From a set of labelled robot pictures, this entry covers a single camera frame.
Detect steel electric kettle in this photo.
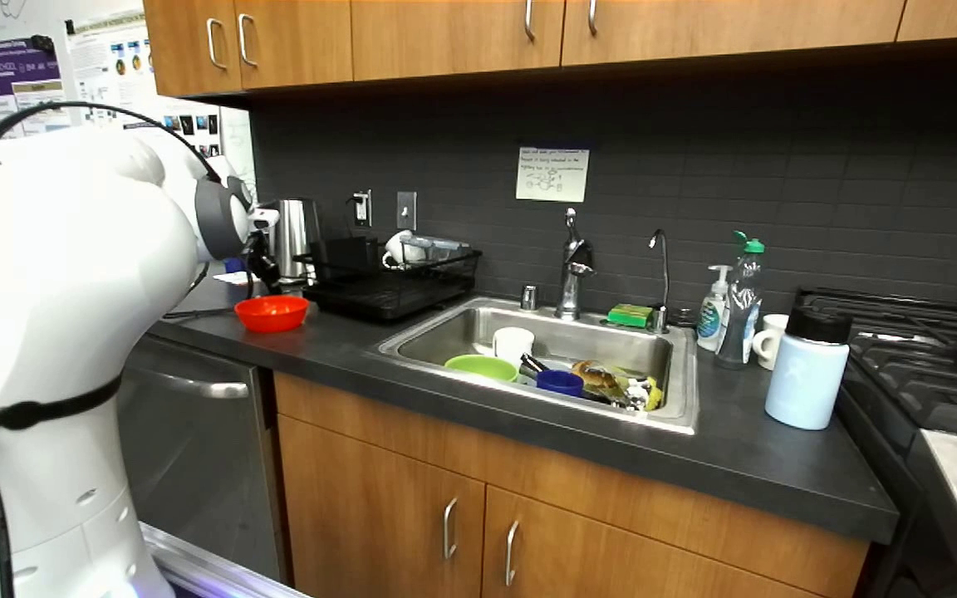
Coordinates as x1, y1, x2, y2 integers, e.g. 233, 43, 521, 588
261, 198, 322, 285

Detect red plastic bowl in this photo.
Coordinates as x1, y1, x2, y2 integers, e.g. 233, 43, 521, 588
234, 295, 310, 334

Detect poster with photos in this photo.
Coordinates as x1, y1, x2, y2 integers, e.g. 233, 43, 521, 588
125, 111, 223, 160

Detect clear plastic container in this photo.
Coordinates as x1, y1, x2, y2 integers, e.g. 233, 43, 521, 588
402, 235, 472, 260

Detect steel dishwasher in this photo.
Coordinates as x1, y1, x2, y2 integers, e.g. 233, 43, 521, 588
116, 332, 290, 584

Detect wooden cabinet door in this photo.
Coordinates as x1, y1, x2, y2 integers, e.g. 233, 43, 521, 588
481, 485, 824, 598
143, 0, 243, 98
233, 0, 354, 91
561, 0, 908, 68
277, 414, 488, 598
351, 0, 566, 82
896, 0, 957, 43

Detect white poster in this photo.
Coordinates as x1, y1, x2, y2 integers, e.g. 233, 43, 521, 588
65, 9, 154, 127

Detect green bowl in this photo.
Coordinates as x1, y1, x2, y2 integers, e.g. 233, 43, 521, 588
444, 355, 519, 384

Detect white cup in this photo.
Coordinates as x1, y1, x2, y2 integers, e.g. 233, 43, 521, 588
492, 326, 536, 367

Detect paper note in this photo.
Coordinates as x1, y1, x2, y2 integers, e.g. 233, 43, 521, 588
516, 147, 591, 203

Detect purple poster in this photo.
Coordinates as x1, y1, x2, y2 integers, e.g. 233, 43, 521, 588
0, 35, 71, 140

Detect blue cup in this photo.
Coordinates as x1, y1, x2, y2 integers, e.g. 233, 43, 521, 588
537, 370, 585, 398

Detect steel sink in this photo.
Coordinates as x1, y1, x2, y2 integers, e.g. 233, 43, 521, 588
376, 297, 700, 435

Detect green sponge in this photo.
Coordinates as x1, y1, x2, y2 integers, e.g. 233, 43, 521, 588
606, 303, 655, 329

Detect heap of dirty dishes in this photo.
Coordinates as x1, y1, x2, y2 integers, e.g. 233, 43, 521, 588
570, 359, 665, 413

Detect thin chrome tap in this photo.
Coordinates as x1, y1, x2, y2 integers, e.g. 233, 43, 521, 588
648, 229, 671, 334

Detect white pump soap bottle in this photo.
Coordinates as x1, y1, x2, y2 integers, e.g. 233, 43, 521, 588
696, 265, 733, 352

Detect clear bottle with green cap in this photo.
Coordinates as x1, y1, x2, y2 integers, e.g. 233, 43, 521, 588
714, 231, 766, 371

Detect pale blue insulated bottle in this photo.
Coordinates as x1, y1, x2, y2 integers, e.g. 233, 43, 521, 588
764, 306, 853, 431

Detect burner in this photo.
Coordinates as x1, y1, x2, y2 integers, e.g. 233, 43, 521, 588
796, 287, 957, 434

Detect black stove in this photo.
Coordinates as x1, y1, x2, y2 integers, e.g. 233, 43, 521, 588
793, 286, 957, 598

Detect white mug with handle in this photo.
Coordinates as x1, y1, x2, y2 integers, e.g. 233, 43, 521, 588
382, 230, 415, 270
752, 313, 790, 371

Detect black wire dish rack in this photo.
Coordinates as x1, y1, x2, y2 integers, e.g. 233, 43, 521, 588
294, 239, 483, 322

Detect dishwasher handle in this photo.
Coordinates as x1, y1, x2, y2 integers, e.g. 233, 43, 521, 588
140, 365, 252, 401

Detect wooden wall cabinet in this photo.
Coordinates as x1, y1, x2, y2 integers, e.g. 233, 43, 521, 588
143, 0, 957, 99

